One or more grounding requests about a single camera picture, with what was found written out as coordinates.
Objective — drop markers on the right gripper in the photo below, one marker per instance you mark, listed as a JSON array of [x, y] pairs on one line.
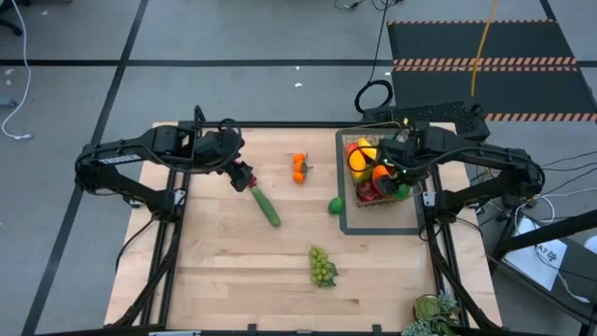
[[408, 151]]

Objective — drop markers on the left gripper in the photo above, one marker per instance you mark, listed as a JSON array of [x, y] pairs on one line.
[[228, 147]]

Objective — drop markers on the purple toy grape bunch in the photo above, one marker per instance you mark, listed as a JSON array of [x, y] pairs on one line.
[[240, 164]]

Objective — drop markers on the red orange toy mango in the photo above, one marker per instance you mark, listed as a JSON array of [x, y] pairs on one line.
[[379, 172]]

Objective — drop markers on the large green toy lime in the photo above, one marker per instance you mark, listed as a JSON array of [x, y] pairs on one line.
[[402, 191]]

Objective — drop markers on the dark red toy apple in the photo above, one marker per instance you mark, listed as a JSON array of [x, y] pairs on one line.
[[366, 192]]

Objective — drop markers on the brownish green toy pear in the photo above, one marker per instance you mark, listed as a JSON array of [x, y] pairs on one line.
[[361, 177]]

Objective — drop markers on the yellow orange toy mango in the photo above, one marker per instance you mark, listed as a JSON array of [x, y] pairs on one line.
[[356, 162]]

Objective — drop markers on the green toy cucumber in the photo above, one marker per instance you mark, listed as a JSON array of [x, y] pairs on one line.
[[267, 207]]

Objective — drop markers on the yellow toy banana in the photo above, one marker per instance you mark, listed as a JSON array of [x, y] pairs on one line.
[[368, 149]]

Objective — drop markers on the small bright green lime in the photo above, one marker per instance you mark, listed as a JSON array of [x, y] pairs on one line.
[[336, 205]]

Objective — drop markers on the orange toy tangerine sprig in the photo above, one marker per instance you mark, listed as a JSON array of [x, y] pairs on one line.
[[301, 177]]

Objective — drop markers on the green toy grape bunch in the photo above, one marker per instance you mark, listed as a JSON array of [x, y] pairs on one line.
[[319, 266]]

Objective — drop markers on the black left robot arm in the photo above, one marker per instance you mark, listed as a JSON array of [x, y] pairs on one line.
[[121, 156]]

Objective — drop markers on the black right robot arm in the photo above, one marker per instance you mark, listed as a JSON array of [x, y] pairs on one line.
[[490, 154]]

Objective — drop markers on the grey black-bordered placemat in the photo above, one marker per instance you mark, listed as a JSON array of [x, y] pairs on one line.
[[382, 221]]

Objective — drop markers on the black computer case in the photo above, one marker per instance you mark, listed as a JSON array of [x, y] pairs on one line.
[[434, 112]]

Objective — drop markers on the potted succulent plant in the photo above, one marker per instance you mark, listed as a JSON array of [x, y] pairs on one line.
[[426, 308]]

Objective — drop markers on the black hazard-striped floor mat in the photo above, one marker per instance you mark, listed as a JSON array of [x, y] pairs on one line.
[[466, 42]]

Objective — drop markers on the white label sheet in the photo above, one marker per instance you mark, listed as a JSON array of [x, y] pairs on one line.
[[536, 261]]

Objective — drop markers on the black side stand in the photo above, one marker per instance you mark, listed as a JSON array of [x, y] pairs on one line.
[[550, 232]]

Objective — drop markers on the white round object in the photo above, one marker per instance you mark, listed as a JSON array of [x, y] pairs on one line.
[[591, 245]]

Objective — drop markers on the grey power adapter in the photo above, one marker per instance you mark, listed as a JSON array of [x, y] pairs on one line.
[[7, 102]]

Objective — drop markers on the black chair base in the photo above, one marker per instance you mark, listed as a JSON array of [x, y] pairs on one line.
[[9, 25]]

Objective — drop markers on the black aluminium table frame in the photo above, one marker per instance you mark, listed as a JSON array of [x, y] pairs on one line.
[[303, 124]]

